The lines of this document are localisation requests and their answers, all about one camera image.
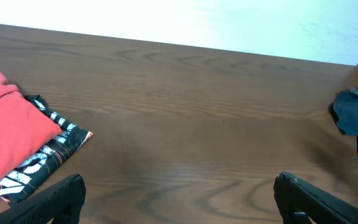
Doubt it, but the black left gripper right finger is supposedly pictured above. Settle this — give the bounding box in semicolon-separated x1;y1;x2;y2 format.
273;172;358;224

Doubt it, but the black printed folded garment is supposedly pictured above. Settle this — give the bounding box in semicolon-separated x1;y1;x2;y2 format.
0;95;93;206

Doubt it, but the red printed t-shirt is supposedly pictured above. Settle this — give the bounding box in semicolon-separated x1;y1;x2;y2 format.
0;73;62;180

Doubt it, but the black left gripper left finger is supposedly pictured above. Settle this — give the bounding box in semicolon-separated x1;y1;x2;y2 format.
0;174;86;224

